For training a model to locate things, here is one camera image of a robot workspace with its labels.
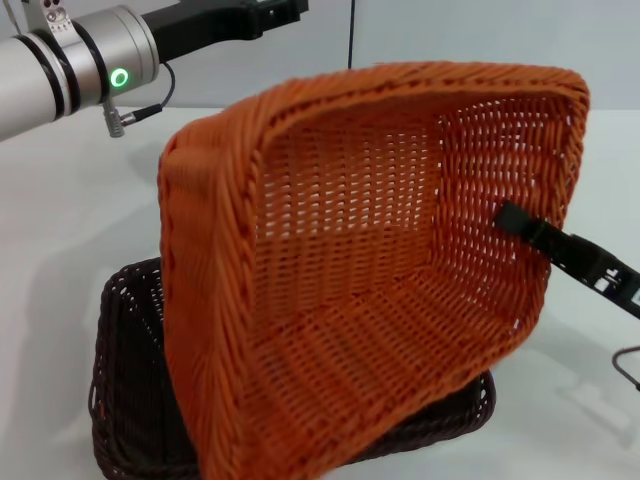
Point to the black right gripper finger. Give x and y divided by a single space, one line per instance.
565 250

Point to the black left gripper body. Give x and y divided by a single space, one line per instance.
200 30

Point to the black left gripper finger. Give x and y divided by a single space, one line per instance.
282 10

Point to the orange wicker basket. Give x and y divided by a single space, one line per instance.
350 280

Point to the dark brown wicker basket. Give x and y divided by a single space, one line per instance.
130 380

